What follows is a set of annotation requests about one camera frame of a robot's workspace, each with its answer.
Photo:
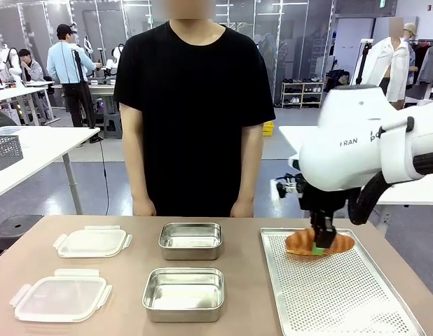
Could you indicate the white shoe rack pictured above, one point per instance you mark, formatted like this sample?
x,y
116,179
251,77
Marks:
x,y
302,94

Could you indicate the black round stool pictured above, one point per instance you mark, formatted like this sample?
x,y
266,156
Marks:
x,y
13,231

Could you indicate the person's right hand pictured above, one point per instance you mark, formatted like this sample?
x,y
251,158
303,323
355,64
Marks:
x,y
143,209

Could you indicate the black tripod stand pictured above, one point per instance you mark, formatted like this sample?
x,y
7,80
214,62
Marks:
x,y
84,91

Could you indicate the perforated metal baking tray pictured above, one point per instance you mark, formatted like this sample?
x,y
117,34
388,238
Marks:
x,y
335,297

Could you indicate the translucent white clip lid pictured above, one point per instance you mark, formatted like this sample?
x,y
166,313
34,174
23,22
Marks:
x,y
60,297
92,242

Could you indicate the person's right forearm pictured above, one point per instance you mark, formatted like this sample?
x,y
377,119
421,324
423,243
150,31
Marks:
x,y
139,175

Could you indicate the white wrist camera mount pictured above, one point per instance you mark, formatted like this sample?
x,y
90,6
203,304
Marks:
x,y
290,189

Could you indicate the person's left hand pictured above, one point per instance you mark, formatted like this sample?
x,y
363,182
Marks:
x,y
242,210

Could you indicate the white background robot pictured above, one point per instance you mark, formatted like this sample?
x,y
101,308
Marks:
x,y
11,64

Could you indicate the grey perforated basket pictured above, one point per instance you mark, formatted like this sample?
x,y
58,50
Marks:
x,y
4,152

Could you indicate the man in light blue shirt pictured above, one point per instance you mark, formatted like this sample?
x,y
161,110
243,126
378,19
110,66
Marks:
x,y
64,66

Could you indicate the white table with grey leg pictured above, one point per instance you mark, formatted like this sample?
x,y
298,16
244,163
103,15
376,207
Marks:
x,y
45,143

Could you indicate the steel rectangular container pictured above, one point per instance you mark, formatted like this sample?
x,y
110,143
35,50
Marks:
x,y
190,241
183,297

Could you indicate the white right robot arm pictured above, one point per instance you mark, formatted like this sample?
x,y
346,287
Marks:
x,y
360,140

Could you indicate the yellow plastic crate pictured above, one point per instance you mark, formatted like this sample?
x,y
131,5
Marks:
x,y
268,127

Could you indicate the mannequin in white shirt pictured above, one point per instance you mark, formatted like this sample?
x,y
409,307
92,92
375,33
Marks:
x,y
391,63

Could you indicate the golden brown croissant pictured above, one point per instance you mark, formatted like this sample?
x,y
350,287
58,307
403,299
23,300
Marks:
x,y
300,242

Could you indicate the mannequin with beige cap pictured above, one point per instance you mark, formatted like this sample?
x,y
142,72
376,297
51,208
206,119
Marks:
x,y
411,38

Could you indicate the grey step stool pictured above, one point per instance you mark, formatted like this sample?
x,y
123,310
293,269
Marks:
x,y
113,126

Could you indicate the person's left forearm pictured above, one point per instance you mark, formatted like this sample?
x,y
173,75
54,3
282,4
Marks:
x,y
247,175

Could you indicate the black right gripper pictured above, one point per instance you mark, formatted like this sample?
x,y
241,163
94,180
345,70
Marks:
x,y
321,200

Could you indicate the black bag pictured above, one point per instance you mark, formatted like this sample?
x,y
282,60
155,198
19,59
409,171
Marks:
x,y
337,80

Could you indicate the person in black t-shirt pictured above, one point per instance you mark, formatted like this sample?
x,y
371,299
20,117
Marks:
x,y
192,105

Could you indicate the white background desk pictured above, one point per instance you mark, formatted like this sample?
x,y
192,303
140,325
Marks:
x,y
17,92

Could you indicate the seated man in grey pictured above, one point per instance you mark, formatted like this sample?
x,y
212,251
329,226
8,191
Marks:
x,y
33,70

